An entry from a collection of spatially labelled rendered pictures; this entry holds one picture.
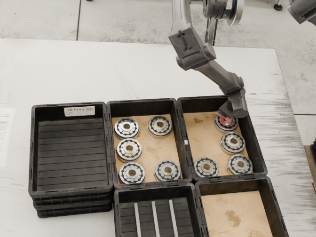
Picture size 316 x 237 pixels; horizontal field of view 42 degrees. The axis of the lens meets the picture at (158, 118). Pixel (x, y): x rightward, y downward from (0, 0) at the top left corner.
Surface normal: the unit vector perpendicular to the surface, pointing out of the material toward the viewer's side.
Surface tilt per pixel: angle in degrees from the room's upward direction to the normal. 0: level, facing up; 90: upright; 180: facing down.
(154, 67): 0
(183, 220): 0
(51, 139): 0
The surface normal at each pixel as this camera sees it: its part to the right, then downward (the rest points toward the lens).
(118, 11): 0.10, -0.58
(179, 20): -0.50, -0.53
